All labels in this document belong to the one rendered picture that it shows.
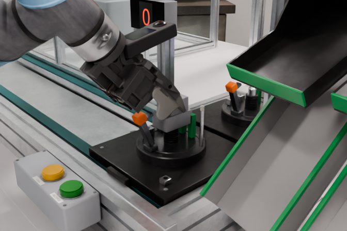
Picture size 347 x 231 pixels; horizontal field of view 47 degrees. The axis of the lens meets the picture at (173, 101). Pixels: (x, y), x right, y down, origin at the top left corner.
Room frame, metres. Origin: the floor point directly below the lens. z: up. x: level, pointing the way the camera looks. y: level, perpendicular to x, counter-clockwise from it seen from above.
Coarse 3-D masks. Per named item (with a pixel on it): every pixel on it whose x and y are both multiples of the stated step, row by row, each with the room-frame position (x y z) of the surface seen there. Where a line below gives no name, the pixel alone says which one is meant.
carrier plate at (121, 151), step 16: (112, 144) 0.74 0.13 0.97; (128, 144) 0.74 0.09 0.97; (208, 144) 0.74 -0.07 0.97; (224, 144) 0.74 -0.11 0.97; (96, 160) 0.71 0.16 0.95; (112, 160) 0.68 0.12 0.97; (128, 160) 0.68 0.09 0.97; (208, 160) 0.68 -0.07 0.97; (128, 176) 0.63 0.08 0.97; (144, 176) 0.62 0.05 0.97; (160, 176) 0.62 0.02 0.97; (176, 176) 0.62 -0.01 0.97; (192, 176) 0.62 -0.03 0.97; (208, 176) 0.62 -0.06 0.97; (144, 192) 0.59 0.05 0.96; (160, 192) 0.57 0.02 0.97; (176, 192) 0.57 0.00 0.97
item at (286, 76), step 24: (288, 0) 0.57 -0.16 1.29; (312, 0) 0.60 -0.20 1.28; (336, 0) 0.62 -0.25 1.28; (288, 24) 0.57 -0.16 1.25; (312, 24) 0.58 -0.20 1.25; (336, 24) 0.55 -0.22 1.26; (264, 48) 0.55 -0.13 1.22; (288, 48) 0.54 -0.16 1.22; (312, 48) 0.52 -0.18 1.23; (336, 48) 0.50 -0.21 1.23; (240, 72) 0.50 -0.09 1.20; (264, 72) 0.50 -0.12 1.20; (288, 72) 0.49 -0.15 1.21; (312, 72) 0.47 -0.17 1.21; (336, 72) 0.44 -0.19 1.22; (288, 96) 0.43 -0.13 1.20; (312, 96) 0.42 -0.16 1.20
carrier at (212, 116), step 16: (240, 96) 0.93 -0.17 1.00; (256, 96) 0.88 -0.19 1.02; (192, 112) 0.91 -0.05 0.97; (208, 112) 0.91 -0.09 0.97; (224, 112) 0.87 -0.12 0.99; (240, 112) 0.84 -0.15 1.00; (256, 112) 0.86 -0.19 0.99; (208, 128) 0.83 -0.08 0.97; (224, 128) 0.82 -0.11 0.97; (240, 128) 0.82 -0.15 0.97
